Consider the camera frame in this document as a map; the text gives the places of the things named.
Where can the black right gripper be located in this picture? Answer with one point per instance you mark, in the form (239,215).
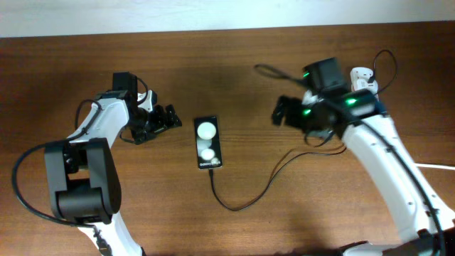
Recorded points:
(280,113)

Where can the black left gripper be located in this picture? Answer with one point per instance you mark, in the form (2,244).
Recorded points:
(161,122)

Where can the black Galaxy flip phone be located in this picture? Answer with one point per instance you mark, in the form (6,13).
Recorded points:
(208,149)

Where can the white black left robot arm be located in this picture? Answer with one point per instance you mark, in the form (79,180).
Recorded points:
(82,178)

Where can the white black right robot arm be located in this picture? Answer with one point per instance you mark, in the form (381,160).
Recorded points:
(353,113)

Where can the white power strip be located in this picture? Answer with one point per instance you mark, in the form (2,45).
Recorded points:
(360,79)

